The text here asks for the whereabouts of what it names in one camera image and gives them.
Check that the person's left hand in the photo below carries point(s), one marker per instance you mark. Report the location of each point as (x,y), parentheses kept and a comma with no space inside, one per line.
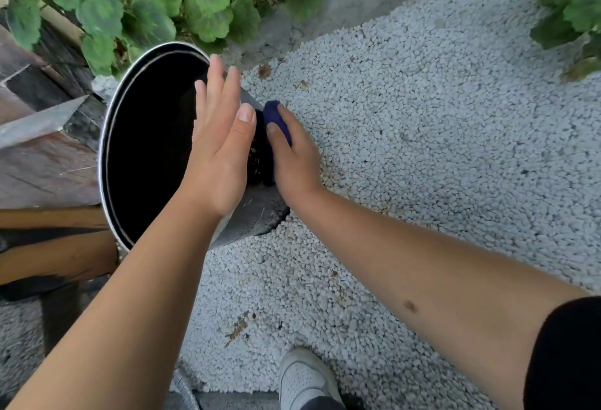
(216,165)

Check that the person's right hand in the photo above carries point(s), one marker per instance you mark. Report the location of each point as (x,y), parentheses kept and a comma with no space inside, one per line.
(298,165)

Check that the person's left middle finger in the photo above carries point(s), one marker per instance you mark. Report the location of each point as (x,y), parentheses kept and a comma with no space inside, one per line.
(216,81)

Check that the person's right thumb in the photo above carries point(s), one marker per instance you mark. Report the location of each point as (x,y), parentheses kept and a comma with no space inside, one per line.
(277,142)

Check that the person's left thumb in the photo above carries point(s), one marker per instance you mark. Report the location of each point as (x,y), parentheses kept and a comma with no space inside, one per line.
(245,137)

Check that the dark blue cloth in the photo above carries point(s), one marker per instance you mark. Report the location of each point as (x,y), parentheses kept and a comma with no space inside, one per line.
(274,116)

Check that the grey metal bucket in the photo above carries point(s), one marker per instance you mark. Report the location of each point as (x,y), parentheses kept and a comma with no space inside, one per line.
(145,142)

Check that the person's left forearm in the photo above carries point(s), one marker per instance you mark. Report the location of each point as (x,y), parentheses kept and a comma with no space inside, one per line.
(136,301)

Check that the person's right forearm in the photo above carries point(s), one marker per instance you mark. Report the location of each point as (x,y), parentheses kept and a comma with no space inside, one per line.
(422,283)

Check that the dry brown leaf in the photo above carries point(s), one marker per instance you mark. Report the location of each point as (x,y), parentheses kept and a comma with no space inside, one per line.
(237,327)
(264,71)

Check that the round-leaved green plant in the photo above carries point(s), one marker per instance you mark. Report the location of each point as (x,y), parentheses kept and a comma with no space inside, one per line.
(150,15)

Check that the grey concrete planter edge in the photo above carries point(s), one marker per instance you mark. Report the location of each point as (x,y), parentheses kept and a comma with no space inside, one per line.
(357,1)

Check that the weathered dark wooden planks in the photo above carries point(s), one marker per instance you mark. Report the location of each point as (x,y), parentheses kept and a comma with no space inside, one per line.
(42,170)

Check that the brown wooden bench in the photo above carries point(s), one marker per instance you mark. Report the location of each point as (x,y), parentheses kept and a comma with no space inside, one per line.
(51,254)

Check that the white shoe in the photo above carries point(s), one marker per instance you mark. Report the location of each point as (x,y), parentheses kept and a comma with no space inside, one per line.
(303,377)

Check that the grey trouser leg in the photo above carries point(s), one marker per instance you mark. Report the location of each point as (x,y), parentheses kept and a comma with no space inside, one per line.
(324,404)

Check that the green leafy plant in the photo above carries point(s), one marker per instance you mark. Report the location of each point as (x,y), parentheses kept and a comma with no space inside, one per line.
(573,1)

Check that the black sleeve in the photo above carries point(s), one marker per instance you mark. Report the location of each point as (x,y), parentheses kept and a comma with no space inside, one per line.
(568,358)

